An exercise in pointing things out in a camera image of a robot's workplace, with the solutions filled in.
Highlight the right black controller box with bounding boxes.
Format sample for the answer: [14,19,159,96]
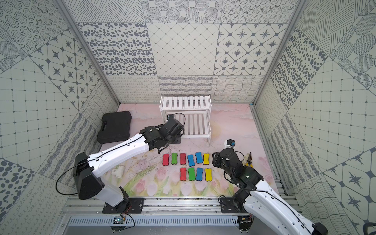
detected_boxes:
[238,216,253,233]

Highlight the shelf green eraser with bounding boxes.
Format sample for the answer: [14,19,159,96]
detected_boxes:
[171,153,178,165]
[188,167,196,181]

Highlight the shelf yellow eraser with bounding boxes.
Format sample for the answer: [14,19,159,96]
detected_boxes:
[203,153,210,165]
[205,168,212,182]

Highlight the shelf red eraser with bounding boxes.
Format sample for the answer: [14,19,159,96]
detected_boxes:
[180,167,187,181]
[179,153,187,165]
[162,154,169,166]

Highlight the black plastic tool case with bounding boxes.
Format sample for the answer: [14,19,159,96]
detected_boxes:
[97,111,132,144]

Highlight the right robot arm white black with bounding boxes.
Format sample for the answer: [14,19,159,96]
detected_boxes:
[212,147,328,235]

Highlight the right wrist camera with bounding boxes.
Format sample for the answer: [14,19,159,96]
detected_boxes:
[225,139,236,148]

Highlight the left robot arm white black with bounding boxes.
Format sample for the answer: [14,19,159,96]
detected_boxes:
[72,115,185,211]

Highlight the shelf blue eraser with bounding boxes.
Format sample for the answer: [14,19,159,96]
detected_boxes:
[187,155,195,167]
[195,167,204,181]

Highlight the left green circuit board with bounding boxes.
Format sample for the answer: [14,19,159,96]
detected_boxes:
[110,217,126,233]

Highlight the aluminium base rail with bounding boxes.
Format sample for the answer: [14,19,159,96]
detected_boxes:
[62,196,245,216]

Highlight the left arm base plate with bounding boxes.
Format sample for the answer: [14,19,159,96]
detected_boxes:
[102,197,145,214]

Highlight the white perforated cable duct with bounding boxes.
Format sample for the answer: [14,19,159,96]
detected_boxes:
[68,215,238,226]

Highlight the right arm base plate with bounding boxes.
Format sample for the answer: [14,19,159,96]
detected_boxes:
[218,195,248,213]

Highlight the yellow handled pliers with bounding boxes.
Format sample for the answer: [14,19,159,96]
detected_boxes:
[245,152,253,167]

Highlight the white wooden slatted shelf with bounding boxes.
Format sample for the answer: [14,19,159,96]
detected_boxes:
[160,95,212,145]

